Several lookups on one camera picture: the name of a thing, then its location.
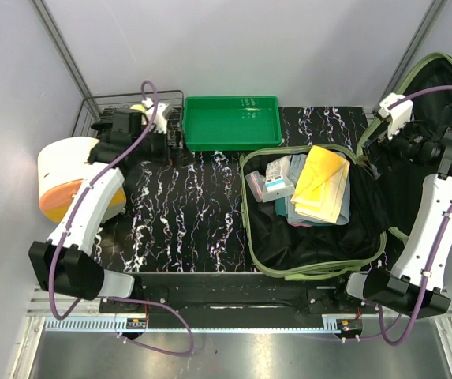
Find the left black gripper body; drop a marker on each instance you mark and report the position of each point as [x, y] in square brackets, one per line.
[158, 149]

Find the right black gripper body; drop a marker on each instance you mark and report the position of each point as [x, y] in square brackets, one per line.
[398, 147]

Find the green hard-shell suitcase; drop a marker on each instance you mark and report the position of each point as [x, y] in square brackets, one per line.
[382, 191]

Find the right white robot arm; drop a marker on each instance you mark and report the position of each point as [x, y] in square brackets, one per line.
[413, 286]

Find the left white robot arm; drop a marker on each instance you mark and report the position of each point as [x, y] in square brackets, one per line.
[81, 185]

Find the yellow plastic bottle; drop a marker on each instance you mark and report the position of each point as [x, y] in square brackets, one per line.
[138, 107]

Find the green plastic tray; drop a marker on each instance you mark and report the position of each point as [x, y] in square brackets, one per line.
[231, 123]

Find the yellow folded towel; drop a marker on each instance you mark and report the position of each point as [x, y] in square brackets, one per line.
[321, 185]

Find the white orange cylindrical container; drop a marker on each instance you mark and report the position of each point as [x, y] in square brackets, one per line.
[62, 166]

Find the clear pink plastic box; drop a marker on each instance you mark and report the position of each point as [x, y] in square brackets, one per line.
[255, 183]

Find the white blue packet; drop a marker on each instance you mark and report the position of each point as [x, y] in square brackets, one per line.
[277, 184]

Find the teal folded cloth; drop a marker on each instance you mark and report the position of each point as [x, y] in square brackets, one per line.
[283, 207]

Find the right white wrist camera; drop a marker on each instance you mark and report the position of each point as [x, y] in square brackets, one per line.
[396, 111]

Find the black wire rack basket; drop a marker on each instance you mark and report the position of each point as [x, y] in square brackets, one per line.
[92, 108]

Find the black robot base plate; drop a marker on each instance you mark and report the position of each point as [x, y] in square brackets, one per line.
[244, 290]

